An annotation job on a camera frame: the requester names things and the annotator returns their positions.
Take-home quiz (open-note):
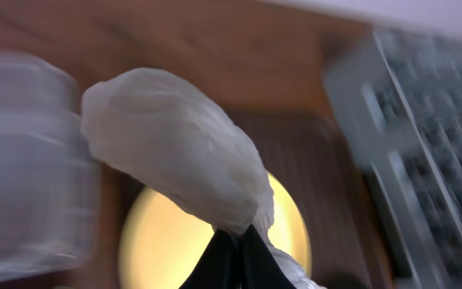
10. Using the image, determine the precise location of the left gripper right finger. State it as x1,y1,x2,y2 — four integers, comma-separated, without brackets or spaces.
241,225,295,289

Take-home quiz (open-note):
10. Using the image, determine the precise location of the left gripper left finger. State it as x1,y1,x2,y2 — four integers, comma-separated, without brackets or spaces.
180,229,240,289

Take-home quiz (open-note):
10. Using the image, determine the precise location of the white tissue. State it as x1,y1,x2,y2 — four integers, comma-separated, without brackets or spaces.
81,68,315,288

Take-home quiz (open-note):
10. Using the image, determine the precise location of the grey dishwasher rack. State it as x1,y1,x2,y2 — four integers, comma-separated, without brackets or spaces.
323,27,462,288

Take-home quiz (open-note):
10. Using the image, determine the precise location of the yellow plate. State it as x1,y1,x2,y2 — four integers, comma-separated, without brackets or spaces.
119,174,312,289

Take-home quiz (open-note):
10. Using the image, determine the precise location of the brown plastic tray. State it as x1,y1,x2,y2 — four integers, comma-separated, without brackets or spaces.
106,108,396,289

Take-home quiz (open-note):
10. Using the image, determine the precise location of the clear plastic bin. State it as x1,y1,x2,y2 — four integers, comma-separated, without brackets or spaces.
0,51,100,282

